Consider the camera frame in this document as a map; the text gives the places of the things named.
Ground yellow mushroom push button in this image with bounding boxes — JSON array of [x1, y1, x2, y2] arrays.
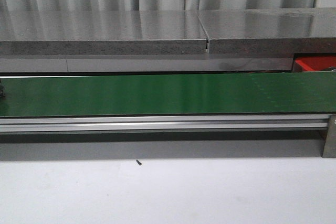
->
[[0, 80, 5, 98]]

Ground steel conveyor support bracket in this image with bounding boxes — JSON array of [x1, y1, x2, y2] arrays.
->
[[322, 114, 336, 158]]

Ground red plastic bin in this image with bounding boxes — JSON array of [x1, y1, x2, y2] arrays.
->
[[292, 56, 335, 72]]

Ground green conveyor belt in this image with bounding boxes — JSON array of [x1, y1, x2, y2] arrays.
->
[[1, 72, 335, 117]]

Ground aluminium conveyor frame rail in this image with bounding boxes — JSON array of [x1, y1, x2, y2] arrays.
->
[[1, 114, 331, 133]]

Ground grey stone counter slab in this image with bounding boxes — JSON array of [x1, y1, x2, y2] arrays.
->
[[1, 10, 207, 56]]

